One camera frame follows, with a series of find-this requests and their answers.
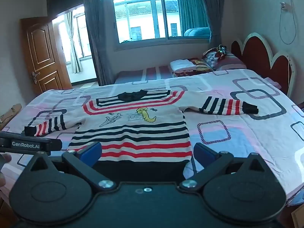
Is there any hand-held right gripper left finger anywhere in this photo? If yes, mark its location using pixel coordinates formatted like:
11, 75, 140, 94
18, 141, 117, 192

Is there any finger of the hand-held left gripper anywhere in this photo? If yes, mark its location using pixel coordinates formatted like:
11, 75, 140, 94
0, 131, 63, 156

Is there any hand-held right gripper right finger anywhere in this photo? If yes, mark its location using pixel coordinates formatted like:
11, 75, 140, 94
178, 142, 282, 193

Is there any striped knit sweater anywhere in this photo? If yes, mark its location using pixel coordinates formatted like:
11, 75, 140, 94
24, 89, 259, 184

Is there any person's left hand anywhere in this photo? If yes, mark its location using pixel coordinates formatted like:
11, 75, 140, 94
0, 154, 13, 187

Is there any wooden furniture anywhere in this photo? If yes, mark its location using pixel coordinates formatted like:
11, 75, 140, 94
0, 103, 22, 131

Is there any patterned bed sheet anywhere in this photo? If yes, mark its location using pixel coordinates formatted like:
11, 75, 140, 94
0, 69, 304, 211

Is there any red and yellow folded blanket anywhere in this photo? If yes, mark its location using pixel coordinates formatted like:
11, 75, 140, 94
173, 59, 215, 78

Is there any wooden door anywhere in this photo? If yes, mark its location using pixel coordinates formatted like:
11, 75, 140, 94
20, 16, 72, 96

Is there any white folded cloth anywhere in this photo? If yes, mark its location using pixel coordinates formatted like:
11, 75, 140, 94
170, 59, 196, 72

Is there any striped mattress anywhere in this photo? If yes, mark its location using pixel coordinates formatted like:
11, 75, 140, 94
114, 65, 174, 85

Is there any striped pillow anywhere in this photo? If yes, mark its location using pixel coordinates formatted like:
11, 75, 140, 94
202, 47, 247, 71

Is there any pink cloth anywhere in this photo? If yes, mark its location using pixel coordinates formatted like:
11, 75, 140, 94
262, 77, 281, 89

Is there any colourful crumpled cloth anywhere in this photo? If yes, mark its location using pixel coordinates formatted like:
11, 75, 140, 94
214, 44, 229, 58

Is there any white sheer curtain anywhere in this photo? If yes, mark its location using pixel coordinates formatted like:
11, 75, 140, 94
66, 11, 83, 74

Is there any red and white headboard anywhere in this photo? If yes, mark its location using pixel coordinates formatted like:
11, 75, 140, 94
231, 32, 296, 98

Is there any grey curtain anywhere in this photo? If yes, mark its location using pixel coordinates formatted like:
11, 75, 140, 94
177, 0, 225, 45
81, 0, 115, 86

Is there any blue blanket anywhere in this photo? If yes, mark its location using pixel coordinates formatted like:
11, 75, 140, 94
184, 27, 211, 38

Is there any sliding glass window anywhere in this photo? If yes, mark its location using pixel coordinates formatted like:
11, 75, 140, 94
106, 0, 212, 51

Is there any wall cable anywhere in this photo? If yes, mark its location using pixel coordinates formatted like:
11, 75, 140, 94
279, 0, 298, 45

